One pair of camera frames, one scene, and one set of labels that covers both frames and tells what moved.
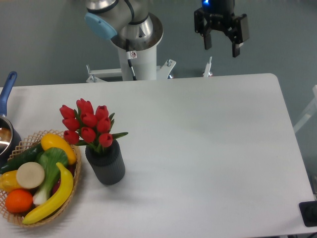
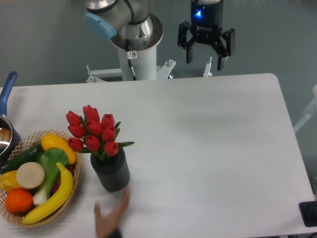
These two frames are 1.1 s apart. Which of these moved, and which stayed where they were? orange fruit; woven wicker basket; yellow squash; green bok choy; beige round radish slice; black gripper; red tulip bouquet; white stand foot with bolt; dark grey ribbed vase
Moved: black gripper; red tulip bouquet; dark grey ribbed vase
Stayed: white stand foot with bolt; beige round radish slice; green bok choy; yellow squash; orange fruit; woven wicker basket
